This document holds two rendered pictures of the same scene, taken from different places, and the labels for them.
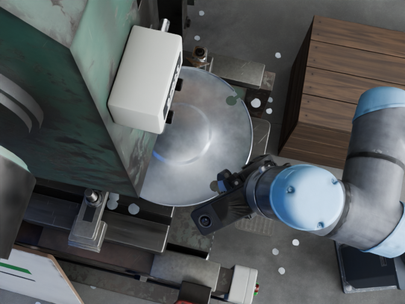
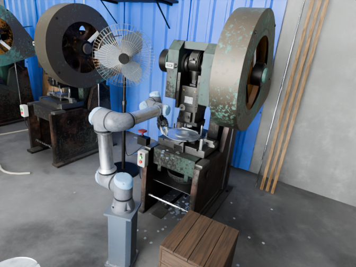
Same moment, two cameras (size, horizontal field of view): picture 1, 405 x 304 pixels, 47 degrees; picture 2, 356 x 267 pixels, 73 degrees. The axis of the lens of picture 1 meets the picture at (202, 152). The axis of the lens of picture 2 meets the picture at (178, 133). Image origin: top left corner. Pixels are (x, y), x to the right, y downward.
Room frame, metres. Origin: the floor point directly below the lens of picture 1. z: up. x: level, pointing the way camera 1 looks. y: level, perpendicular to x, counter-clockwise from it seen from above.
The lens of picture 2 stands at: (0.93, -1.70, 1.50)
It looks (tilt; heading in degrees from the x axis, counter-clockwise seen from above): 21 degrees down; 111
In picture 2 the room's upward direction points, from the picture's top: 6 degrees clockwise
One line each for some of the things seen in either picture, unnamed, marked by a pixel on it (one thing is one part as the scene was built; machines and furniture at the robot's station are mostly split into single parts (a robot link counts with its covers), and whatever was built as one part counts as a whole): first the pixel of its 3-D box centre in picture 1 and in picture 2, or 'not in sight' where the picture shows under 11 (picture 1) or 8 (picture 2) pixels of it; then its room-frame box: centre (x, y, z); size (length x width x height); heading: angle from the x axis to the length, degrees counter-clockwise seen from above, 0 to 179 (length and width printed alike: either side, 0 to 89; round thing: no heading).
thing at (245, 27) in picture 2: not in sight; (243, 70); (0.68, 0.23, 1.33); 1.03 x 0.28 x 0.82; 82
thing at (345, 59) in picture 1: (351, 101); (198, 257); (0.71, -0.49, 0.18); 0.40 x 0.38 x 0.35; 84
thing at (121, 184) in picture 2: not in sight; (122, 185); (0.18, -0.59, 0.62); 0.13 x 0.12 x 0.14; 169
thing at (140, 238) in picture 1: (123, 136); (188, 142); (0.33, 0.18, 0.68); 0.45 x 0.30 x 0.06; 172
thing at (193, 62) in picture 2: not in sight; (196, 72); (0.33, 0.18, 1.27); 0.21 x 0.12 x 0.34; 82
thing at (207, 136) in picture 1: (178, 133); (182, 134); (0.31, 0.05, 0.78); 0.29 x 0.29 x 0.01
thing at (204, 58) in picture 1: (199, 62); (201, 143); (0.49, 0.03, 0.75); 0.03 x 0.03 x 0.10; 82
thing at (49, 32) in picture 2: not in sight; (86, 83); (-1.33, 0.78, 0.87); 1.53 x 0.99 x 1.74; 80
